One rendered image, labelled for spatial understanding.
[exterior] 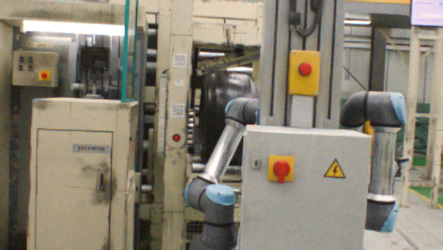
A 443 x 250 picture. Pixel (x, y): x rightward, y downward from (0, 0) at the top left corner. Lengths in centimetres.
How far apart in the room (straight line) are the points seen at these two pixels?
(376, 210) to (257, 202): 68
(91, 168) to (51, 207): 23
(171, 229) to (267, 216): 154
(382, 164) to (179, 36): 140
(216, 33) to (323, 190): 185
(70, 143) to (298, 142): 103
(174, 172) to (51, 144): 95
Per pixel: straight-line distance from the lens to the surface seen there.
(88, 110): 191
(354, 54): 1225
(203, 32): 292
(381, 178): 180
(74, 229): 200
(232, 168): 262
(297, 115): 139
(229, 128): 197
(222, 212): 180
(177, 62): 263
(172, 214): 272
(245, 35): 296
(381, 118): 177
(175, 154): 265
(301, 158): 123
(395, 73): 1252
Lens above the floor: 132
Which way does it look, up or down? 3 degrees down
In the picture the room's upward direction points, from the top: 3 degrees clockwise
